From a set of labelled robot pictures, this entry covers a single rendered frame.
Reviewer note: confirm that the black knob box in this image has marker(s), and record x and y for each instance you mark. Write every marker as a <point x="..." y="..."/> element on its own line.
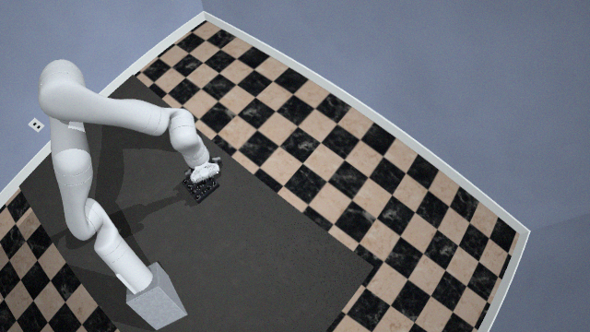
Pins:
<point x="202" y="191"/>

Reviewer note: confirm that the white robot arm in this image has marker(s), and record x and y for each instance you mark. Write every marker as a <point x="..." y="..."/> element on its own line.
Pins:
<point x="62" y="95"/>

